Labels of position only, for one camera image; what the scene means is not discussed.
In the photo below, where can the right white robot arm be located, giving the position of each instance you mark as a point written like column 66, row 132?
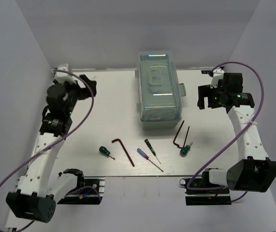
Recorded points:
column 254, row 171

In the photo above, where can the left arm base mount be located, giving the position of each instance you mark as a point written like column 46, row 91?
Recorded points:
column 87, row 196

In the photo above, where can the medium red hex key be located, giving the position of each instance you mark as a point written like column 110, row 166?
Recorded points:
column 178, row 131

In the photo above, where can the black green precision screwdriver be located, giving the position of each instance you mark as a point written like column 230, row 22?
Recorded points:
column 151, row 149

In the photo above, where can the blue handle screwdriver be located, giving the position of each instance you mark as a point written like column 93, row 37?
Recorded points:
column 146, row 157

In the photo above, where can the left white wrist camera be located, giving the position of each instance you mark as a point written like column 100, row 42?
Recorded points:
column 62, row 77

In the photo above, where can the green plastic toolbox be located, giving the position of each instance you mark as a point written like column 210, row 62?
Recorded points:
column 160, row 95

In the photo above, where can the green stubby screwdriver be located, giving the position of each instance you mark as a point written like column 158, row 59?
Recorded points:
column 185, row 150
column 104, row 151

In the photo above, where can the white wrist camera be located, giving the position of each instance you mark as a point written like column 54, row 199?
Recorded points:
column 218, row 74
column 62, row 77

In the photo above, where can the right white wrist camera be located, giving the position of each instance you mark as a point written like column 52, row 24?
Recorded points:
column 218, row 74

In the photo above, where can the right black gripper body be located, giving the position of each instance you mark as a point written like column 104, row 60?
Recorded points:
column 214, row 95

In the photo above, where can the thin red hex key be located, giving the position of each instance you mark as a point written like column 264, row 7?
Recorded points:
column 185, row 140

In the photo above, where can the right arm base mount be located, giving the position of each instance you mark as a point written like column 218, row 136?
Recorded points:
column 205, row 197

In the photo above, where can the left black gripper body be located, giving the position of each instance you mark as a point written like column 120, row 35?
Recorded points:
column 75, row 93

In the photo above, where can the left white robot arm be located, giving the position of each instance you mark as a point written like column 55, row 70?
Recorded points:
column 35, row 199

